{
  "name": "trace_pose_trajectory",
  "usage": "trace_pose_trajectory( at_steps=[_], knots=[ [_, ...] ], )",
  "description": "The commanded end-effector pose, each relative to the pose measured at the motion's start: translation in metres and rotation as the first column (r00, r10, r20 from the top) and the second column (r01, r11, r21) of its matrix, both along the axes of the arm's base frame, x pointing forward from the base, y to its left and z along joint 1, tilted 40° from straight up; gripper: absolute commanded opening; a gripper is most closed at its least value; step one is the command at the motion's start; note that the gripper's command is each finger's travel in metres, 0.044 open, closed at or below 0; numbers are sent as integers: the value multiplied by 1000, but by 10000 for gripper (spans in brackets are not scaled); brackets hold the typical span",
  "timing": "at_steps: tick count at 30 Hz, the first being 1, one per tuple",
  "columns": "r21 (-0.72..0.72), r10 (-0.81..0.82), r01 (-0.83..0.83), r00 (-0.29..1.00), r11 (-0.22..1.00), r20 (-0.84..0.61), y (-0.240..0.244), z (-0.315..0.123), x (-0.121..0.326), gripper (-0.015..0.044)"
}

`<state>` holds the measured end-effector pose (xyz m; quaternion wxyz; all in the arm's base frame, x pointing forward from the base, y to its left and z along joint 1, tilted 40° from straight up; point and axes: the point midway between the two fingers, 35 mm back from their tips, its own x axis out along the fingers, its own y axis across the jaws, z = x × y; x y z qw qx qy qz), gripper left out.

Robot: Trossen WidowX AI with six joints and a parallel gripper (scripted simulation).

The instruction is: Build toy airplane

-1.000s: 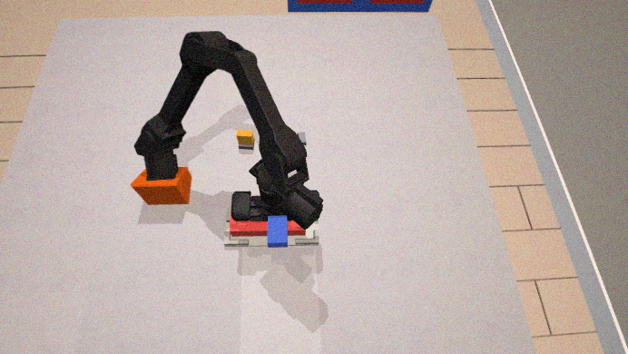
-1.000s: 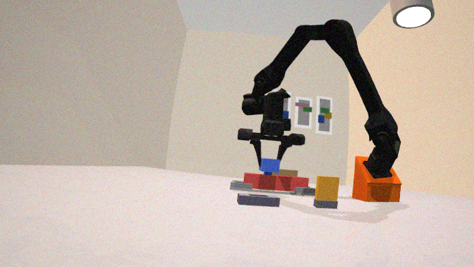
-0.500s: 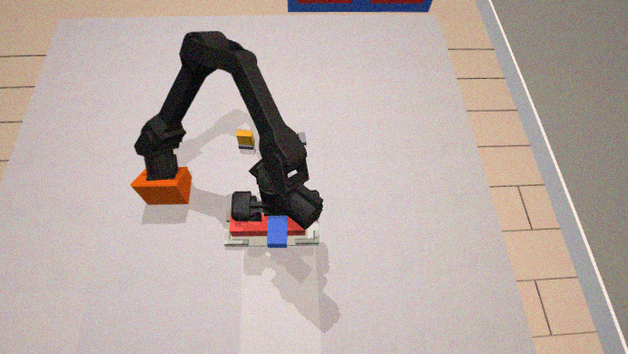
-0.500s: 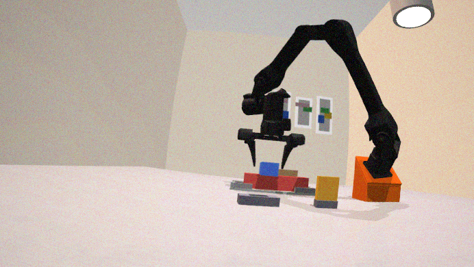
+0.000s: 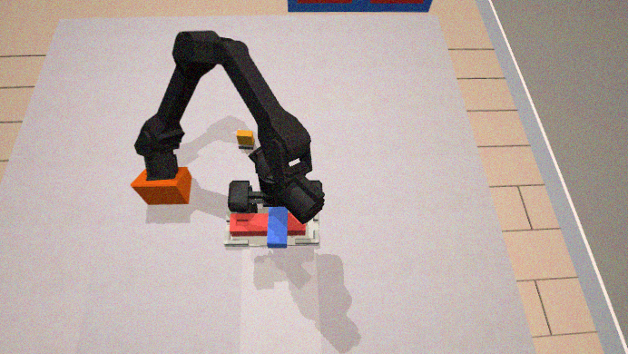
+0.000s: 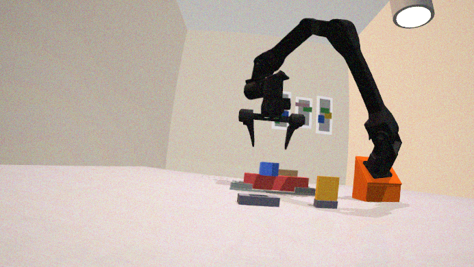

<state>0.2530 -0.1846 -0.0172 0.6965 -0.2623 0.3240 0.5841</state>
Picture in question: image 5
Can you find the red long bar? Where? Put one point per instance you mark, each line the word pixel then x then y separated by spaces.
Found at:
pixel 256 224

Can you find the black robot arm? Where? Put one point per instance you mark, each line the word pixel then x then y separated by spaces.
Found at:
pixel 282 137

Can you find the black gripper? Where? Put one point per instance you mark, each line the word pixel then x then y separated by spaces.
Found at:
pixel 241 198

